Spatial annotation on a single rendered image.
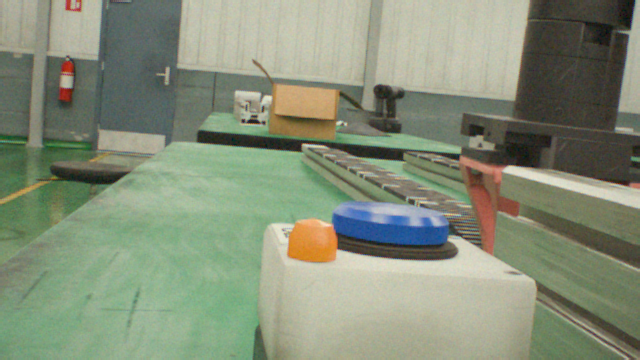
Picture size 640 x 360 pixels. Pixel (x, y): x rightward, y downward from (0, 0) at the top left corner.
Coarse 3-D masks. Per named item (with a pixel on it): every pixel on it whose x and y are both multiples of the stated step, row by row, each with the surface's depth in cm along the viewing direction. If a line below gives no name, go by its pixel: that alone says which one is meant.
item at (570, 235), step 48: (528, 192) 39; (576, 192) 34; (624, 192) 31; (528, 240) 38; (576, 240) 36; (624, 240) 32; (576, 288) 33; (624, 288) 29; (576, 336) 33; (624, 336) 31
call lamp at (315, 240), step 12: (300, 228) 26; (312, 228) 26; (324, 228) 26; (288, 240) 26; (300, 240) 26; (312, 240) 26; (324, 240) 26; (336, 240) 26; (288, 252) 26; (300, 252) 26; (312, 252) 26; (324, 252) 26; (336, 252) 26
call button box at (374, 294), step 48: (288, 288) 25; (336, 288) 26; (384, 288) 26; (432, 288) 26; (480, 288) 26; (528, 288) 26; (288, 336) 26; (336, 336) 26; (384, 336) 26; (432, 336) 26; (480, 336) 26; (528, 336) 27
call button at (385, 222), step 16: (336, 208) 30; (352, 208) 29; (368, 208) 29; (384, 208) 29; (400, 208) 29; (416, 208) 30; (336, 224) 29; (352, 224) 28; (368, 224) 28; (384, 224) 28; (400, 224) 28; (416, 224) 28; (432, 224) 28; (448, 224) 29; (384, 240) 28; (400, 240) 28; (416, 240) 28; (432, 240) 28
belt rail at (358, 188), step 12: (312, 156) 141; (324, 168) 127; (336, 168) 115; (336, 180) 114; (348, 180) 109; (360, 180) 97; (348, 192) 104; (360, 192) 97; (372, 192) 89; (384, 192) 84; (408, 204) 74
